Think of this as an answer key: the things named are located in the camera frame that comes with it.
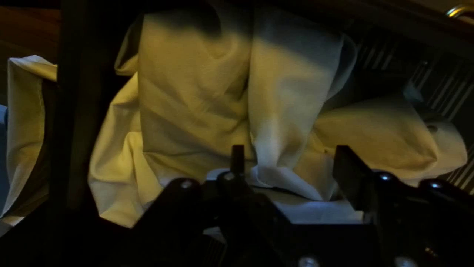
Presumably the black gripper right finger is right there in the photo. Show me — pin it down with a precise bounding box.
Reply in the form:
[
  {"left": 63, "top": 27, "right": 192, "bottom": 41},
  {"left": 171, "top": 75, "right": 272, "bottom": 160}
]
[{"left": 331, "top": 144, "right": 474, "bottom": 267}]

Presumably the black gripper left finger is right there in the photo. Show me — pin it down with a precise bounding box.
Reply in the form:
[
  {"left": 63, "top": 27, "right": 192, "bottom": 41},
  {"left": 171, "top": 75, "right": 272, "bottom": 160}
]
[{"left": 112, "top": 144, "right": 299, "bottom": 267}]

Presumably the grey white shirt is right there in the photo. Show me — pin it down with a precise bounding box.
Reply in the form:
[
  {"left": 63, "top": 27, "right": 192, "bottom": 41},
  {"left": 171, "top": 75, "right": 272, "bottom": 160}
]
[{"left": 0, "top": 4, "right": 469, "bottom": 230}]

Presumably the black dresser drawer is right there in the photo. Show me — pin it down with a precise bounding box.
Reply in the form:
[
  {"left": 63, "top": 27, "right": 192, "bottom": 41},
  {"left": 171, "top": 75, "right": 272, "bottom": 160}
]
[{"left": 48, "top": 0, "right": 474, "bottom": 234}]

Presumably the metal drawer handle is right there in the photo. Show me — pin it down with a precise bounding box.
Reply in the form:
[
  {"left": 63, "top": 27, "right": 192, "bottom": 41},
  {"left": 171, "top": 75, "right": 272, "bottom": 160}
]
[{"left": 445, "top": 3, "right": 474, "bottom": 21}]

